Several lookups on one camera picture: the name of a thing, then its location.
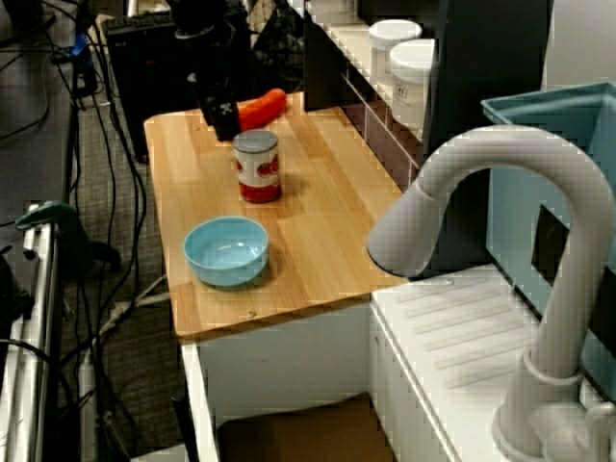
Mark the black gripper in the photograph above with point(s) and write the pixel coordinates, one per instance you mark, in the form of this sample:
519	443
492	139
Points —
212	67

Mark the orange toy sausage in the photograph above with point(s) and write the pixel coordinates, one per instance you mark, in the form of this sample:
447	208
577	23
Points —
264	108

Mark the toy tomato can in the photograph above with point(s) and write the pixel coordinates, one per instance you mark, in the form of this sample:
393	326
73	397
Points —
257	168

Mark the light blue bowl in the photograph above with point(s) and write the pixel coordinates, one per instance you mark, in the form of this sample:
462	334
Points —
226	267

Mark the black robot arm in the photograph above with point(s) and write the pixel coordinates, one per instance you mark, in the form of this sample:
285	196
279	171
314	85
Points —
192	17

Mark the black computer tower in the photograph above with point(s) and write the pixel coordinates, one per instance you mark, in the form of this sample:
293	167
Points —
144	86

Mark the black keyboard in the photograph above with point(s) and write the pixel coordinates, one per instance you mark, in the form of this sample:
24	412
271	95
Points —
139	21

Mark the blue tape piece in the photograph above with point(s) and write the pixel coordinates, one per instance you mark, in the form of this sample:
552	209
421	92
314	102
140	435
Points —
82	48

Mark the cream shelf ledge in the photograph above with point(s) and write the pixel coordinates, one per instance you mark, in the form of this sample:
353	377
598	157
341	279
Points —
356	48

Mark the dark tile backsplash panel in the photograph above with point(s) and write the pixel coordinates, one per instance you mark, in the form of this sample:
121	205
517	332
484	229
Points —
385	139

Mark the green clamp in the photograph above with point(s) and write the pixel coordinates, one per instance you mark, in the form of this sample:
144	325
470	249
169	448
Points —
72	231

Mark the white lidded jar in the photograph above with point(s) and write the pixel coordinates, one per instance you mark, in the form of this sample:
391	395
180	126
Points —
394	33
414	82

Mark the grey toy faucet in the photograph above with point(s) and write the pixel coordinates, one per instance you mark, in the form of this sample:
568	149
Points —
404	231

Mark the black upright kitchen panel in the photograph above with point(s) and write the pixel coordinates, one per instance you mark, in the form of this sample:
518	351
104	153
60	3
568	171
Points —
481	72

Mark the black device on stand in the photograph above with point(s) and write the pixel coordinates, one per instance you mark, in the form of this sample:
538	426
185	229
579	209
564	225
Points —
12	293

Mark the teal plastic bin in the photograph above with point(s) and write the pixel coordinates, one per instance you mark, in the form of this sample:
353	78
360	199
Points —
515	212

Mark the white toy sink basin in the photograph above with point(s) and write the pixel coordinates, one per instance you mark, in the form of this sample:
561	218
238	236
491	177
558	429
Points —
457	327

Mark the white metal camera stand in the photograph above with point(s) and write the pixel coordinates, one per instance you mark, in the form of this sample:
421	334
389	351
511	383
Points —
33	337

